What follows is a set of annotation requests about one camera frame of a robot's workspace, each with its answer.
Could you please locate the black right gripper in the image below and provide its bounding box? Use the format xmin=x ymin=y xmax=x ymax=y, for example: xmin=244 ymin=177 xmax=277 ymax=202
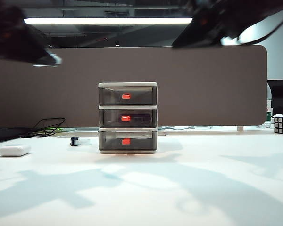
xmin=171 ymin=0 xmax=253 ymax=49

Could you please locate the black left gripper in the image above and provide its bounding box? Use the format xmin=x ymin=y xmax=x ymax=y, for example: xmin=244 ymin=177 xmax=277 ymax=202
xmin=0 ymin=22 xmax=63 ymax=68

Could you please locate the brown desk partition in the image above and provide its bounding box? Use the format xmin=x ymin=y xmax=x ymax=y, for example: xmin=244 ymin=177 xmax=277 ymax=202
xmin=0 ymin=44 xmax=268 ymax=132

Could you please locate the long ceiling light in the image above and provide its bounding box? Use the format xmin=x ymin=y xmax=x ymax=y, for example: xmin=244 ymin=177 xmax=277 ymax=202
xmin=23 ymin=17 xmax=194 ymax=25

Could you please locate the white earbuds case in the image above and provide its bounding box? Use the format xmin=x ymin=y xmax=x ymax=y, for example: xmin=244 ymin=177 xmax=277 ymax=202
xmin=0 ymin=144 xmax=32 ymax=157

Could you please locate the black office chair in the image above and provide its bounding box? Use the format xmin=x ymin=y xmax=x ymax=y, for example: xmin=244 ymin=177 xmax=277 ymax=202
xmin=267 ymin=79 xmax=283 ymax=116

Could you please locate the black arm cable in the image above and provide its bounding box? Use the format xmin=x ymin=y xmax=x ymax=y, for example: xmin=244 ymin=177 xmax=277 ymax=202
xmin=236 ymin=8 xmax=283 ymax=46

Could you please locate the white drawer cabinet frame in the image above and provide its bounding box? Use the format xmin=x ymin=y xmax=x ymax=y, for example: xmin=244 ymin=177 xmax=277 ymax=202
xmin=98 ymin=81 xmax=159 ymax=155

